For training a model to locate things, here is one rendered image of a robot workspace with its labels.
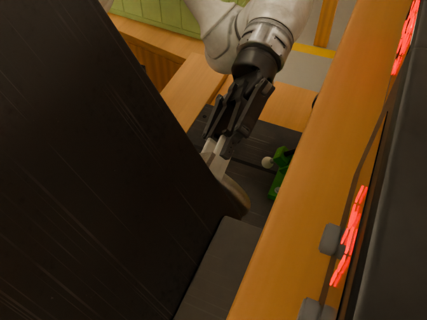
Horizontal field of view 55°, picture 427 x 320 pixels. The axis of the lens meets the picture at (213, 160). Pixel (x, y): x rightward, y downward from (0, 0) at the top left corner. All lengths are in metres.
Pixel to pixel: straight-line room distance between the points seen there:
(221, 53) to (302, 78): 1.86
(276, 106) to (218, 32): 0.40
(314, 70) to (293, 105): 1.59
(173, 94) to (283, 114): 0.32
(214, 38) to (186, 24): 0.72
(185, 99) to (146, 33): 0.52
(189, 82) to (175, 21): 0.43
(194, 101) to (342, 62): 0.93
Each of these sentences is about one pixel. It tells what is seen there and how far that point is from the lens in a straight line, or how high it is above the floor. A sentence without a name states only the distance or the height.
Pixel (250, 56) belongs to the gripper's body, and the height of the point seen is 1.28.
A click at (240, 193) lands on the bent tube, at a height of 1.15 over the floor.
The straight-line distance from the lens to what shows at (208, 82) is 1.24.
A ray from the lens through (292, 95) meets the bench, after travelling 1.25.
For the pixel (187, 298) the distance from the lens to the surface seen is 0.49.
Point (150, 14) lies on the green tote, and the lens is 1.67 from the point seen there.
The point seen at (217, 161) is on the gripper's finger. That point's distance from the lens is 0.63.
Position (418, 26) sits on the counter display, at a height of 1.59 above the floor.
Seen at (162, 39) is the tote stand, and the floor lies 0.79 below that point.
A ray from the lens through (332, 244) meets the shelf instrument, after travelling 0.16.
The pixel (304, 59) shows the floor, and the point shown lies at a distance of 2.88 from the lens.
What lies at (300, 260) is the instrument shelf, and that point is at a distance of 0.18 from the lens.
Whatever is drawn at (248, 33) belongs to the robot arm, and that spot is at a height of 1.28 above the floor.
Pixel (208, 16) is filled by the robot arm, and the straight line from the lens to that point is 0.89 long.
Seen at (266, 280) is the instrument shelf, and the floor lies 1.54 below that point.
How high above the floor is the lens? 1.70
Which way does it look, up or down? 51 degrees down
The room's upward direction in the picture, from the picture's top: straight up
